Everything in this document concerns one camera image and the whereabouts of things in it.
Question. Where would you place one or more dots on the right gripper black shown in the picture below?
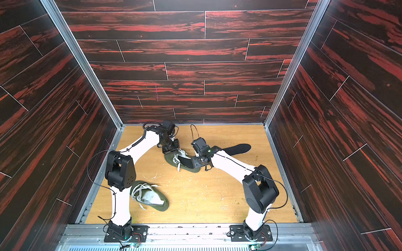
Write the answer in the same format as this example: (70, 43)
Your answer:
(199, 153)

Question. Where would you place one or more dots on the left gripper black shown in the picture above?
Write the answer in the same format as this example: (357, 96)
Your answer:
(177, 144)

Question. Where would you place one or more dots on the green shoe white laces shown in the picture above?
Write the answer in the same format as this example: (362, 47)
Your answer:
(172, 159)
(148, 195)

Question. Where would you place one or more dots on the black insole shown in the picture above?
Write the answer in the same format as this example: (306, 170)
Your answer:
(186, 163)
(237, 149)

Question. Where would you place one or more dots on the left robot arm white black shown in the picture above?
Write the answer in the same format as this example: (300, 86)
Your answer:
(121, 175)

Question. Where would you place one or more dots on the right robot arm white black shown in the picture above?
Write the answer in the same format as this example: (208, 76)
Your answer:
(259, 187)

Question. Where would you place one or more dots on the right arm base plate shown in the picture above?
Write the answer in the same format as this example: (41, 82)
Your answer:
(242, 233)

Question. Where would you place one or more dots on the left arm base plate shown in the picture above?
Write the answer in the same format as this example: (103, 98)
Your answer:
(127, 234)

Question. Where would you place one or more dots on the aluminium front rail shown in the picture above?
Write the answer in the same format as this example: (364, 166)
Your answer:
(191, 237)

